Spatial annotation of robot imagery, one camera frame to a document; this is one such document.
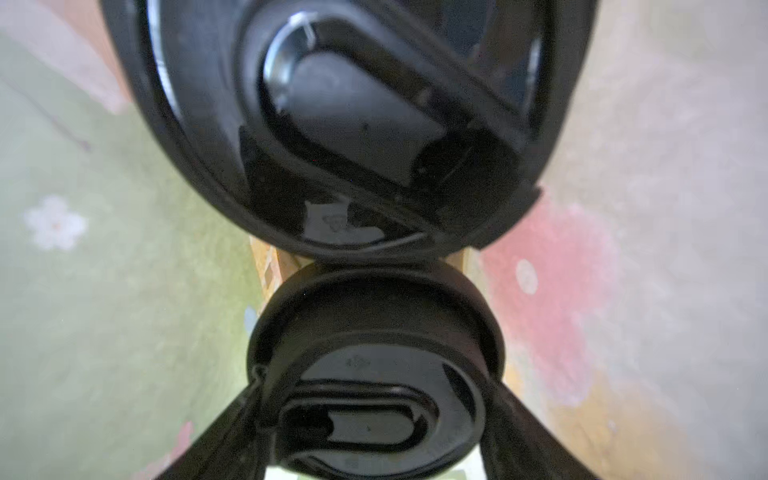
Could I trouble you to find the pulp cup carrier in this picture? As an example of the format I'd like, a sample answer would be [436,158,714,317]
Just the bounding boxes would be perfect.
[249,236,312,302]

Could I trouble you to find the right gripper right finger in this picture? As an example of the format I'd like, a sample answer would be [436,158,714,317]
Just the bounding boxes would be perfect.
[480,380,597,480]

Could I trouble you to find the black cup lid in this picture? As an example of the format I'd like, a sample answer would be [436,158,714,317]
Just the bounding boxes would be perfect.
[247,261,505,479]
[101,1,598,264]

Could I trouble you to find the white illustrated paper bag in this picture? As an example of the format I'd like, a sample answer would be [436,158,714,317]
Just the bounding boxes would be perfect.
[1,1,767,479]

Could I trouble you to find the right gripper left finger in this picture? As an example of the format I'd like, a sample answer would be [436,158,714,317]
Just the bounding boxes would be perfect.
[159,378,274,480]

